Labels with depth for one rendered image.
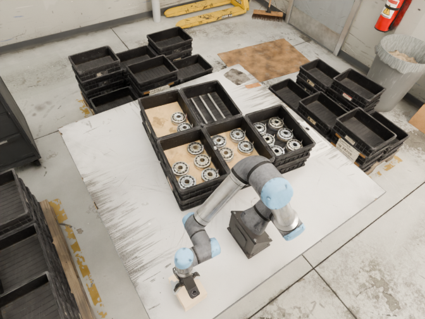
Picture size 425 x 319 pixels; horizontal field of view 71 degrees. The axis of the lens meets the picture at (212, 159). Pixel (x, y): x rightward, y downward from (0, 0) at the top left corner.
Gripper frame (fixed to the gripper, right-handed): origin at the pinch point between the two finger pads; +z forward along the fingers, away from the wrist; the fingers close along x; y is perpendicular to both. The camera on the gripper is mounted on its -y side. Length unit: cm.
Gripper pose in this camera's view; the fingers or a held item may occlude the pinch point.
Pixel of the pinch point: (187, 287)
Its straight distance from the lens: 156.4
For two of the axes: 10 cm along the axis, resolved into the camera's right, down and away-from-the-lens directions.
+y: -5.5, -6.7, 4.9
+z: -0.5, 6.2, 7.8
